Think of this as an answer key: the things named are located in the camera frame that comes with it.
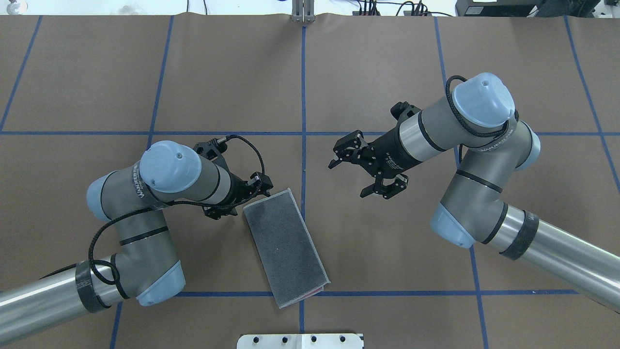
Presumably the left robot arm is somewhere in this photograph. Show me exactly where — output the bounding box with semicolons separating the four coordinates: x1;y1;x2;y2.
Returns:
1;135;273;345

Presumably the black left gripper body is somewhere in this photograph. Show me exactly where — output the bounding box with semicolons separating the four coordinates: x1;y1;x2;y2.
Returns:
203;172;273;220

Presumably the aluminium frame post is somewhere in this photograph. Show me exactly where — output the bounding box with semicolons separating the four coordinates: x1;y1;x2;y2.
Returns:
292;0;316;24

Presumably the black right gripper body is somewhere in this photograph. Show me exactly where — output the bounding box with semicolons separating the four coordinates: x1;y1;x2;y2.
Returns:
361;127;412;179

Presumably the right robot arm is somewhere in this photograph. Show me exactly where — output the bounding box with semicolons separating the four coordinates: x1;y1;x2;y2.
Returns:
328;72;620;312

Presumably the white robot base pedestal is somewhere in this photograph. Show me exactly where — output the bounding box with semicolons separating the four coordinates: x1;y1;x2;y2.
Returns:
236;333;365;349

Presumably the pink towel with grey back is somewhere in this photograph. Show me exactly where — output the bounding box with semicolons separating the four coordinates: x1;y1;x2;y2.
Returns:
243;189;331;309

